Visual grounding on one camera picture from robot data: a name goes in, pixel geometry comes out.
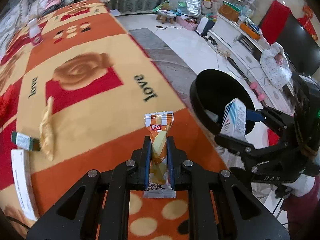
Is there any orange snack wrapper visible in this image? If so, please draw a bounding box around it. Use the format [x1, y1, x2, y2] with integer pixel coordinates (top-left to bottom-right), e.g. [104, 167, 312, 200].
[143, 111, 176, 198]

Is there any green white small box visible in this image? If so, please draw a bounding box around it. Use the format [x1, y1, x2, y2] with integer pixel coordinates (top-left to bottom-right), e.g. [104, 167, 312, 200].
[11, 131, 40, 151]

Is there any red plastic bag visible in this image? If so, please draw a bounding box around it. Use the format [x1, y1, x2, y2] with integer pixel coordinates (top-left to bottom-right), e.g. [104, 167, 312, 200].
[0, 85, 15, 123]

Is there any black trash bin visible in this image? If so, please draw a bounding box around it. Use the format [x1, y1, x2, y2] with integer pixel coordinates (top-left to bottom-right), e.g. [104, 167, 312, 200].
[190, 69, 255, 135]

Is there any white gloved right hand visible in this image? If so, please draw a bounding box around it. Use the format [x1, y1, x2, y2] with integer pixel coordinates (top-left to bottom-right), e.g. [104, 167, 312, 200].
[283, 174, 315, 197]

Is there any pink dumbbell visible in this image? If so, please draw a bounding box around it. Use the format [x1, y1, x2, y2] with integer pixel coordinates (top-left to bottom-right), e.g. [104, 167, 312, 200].
[249, 82, 265, 102]

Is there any white dotted baby blanket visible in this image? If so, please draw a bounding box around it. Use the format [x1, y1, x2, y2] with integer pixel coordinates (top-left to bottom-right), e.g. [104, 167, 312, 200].
[260, 42, 292, 89]

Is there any white tv cabinet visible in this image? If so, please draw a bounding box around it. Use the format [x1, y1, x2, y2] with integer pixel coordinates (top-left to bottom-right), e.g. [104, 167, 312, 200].
[208, 14, 293, 112]

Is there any white paper receipt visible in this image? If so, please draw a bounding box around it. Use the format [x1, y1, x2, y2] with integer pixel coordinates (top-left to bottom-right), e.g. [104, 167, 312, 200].
[11, 149, 39, 221]

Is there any black flat television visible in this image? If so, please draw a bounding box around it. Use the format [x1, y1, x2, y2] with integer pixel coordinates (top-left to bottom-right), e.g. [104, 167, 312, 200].
[277, 14, 320, 76]

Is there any grey patterned rug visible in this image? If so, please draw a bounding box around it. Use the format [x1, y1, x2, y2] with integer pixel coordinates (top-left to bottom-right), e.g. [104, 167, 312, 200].
[129, 28, 196, 109]

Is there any red cloth television cover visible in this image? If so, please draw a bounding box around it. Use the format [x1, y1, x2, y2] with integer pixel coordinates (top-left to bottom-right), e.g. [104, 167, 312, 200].
[259, 0, 292, 44]

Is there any red chinese knot decoration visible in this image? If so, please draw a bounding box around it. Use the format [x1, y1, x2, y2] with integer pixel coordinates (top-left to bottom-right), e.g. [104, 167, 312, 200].
[298, 4, 318, 41]

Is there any silver foil bag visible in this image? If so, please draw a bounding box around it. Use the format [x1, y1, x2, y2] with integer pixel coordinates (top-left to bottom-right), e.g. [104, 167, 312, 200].
[186, 0, 202, 17]

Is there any red orange rose blanket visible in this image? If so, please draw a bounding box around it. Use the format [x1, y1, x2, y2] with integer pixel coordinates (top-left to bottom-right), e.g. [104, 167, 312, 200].
[1, 0, 225, 239]

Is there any small round wooden stool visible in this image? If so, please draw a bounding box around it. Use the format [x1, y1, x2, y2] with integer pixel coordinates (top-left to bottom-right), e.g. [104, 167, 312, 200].
[156, 10, 176, 24]

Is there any white pink yogurt bottle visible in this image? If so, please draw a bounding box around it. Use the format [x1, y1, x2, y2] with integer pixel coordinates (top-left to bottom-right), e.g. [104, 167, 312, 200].
[28, 18, 43, 46]

